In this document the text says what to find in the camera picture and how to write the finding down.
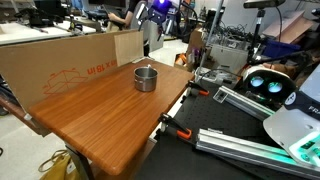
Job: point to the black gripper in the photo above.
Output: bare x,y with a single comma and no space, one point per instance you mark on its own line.
161,6

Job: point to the white black dry-erase marker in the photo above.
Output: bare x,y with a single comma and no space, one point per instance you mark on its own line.
149,66

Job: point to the small stainless steel pot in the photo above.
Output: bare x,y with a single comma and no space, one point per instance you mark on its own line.
145,85

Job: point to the seated person dark shirt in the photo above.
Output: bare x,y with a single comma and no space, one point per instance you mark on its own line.
116,17

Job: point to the brown cardboard box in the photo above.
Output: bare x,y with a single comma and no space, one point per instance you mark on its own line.
196,38

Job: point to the slanted metal pole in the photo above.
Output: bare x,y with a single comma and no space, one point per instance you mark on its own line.
210,36

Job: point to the black orange bar clamp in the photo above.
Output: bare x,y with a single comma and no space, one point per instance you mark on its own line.
183,134
200,90

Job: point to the black perforated breadboard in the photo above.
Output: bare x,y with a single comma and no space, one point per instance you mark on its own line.
206,113

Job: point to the large cardboard panel red print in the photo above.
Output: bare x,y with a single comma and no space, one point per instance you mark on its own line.
50,60

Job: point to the blue plastic bin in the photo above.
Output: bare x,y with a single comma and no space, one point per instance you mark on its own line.
280,48

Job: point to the white background table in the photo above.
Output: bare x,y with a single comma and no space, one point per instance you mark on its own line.
23,33

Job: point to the flat cardboard sheets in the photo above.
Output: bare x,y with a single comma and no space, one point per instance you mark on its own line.
290,26

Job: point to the white VR headset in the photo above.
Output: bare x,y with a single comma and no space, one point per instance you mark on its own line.
270,97

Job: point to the black table leg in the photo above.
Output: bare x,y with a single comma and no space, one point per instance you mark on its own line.
83,164

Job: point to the brown wooden board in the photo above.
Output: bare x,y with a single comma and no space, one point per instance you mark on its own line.
16,115

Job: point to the yellow bag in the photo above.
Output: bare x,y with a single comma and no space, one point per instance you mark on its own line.
60,170

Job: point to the black camera stand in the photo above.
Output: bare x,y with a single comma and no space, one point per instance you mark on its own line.
256,36

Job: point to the black stereo camera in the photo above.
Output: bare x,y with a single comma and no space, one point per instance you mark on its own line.
263,3

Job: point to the aluminium extrusion rail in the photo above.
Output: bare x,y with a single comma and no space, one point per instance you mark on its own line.
243,101
233,145

